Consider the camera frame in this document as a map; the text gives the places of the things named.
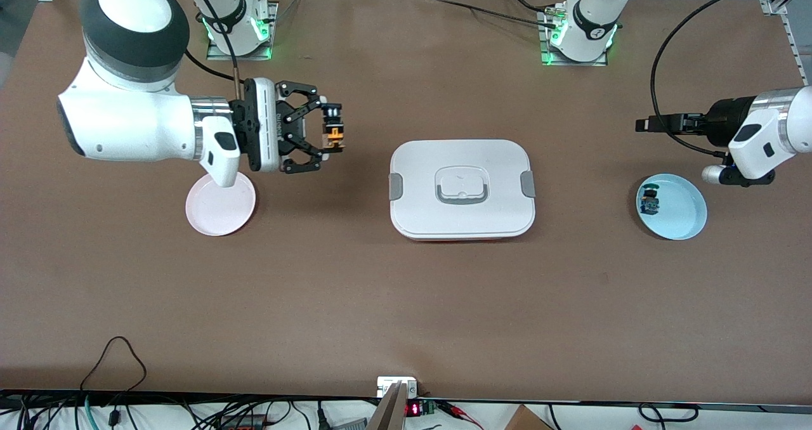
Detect orange black push-button switch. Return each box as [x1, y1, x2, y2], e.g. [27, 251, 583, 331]
[322, 116, 347, 153]

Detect small white electronics box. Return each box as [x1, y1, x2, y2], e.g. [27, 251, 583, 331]
[377, 377, 419, 399]

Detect light blue round plate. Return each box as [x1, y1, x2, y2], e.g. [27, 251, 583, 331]
[636, 173, 708, 241]

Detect pink round plate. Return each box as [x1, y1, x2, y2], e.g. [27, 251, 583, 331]
[186, 173, 258, 237]

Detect aluminium profile bar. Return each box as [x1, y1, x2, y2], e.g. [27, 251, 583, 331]
[367, 381, 408, 430]

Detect red clip leads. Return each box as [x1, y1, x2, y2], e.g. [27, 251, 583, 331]
[438, 400, 484, 430]

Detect brown cardboard piece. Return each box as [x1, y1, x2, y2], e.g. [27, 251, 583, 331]
[504, 405, 554, 430]

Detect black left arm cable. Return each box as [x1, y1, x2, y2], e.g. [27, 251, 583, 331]
[652, 0, 812, 158]

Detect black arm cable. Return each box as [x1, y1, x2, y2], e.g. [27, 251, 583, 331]
[178, 0, 245, 101]
[184, 49, 237, 83]
[652, 0, 812, 158]

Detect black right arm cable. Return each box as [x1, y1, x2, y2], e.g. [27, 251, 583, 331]
[184, 49, 237, 83]
[178, 0, 245, 101]

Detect green blue push-button switch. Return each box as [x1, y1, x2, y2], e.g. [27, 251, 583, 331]
[639, 184, 661, 216]

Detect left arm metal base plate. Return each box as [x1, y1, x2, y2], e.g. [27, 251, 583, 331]
[538, 8, 608, 67]

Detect white box grey handle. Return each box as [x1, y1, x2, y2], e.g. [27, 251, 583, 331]
[388, 140, 537, 242]

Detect black cable to base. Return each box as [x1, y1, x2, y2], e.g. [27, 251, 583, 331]
[436, 0, 562, 28]

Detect thin black looped cable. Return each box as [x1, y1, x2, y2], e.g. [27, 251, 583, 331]
[79, 336, 148, 412]

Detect black cable flat loop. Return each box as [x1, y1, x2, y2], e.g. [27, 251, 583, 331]
[638, 403, 700, 423]

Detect teal cable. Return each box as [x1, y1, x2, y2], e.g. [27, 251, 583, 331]
[75, 395, 96, 430]

